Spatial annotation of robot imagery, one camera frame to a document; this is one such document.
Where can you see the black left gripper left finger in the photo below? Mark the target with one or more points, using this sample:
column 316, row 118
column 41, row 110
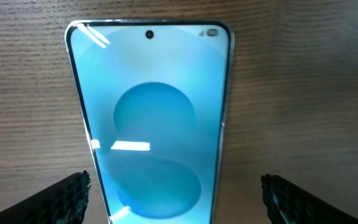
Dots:
column 64, row 202

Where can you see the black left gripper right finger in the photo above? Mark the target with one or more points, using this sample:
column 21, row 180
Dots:
column 287, row 203

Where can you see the light blue Galaxy smartphone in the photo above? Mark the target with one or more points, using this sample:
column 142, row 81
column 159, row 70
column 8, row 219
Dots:
column 153, row 96

